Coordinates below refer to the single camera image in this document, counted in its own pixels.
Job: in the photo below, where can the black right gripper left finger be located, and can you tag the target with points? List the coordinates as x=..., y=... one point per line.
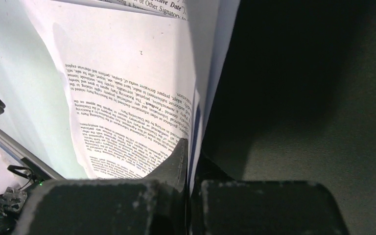
x=153, y=205

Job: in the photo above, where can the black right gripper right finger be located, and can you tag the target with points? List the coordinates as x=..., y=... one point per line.
x=221, y=205

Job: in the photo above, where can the large printed paper sheet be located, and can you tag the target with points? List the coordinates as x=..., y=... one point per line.
x=129, y=79

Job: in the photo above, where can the red and black folder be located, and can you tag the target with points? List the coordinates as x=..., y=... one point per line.
x=297, y=100

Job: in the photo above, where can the left aluminium frame post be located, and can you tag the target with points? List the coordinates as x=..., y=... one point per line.
x=26, y=158

